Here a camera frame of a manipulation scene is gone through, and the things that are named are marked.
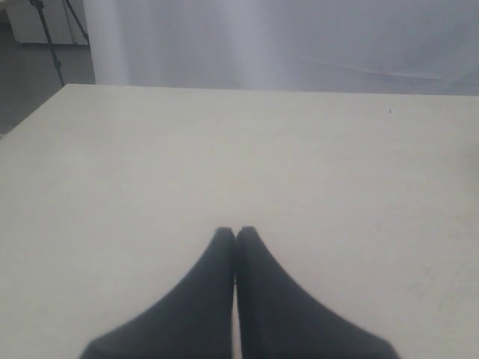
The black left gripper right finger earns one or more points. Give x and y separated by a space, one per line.
279 319

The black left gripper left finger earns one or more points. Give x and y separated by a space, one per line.
194 320

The black tripod stand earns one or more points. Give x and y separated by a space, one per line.
39 6

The white backdrop cloth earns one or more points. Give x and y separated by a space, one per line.
344 46

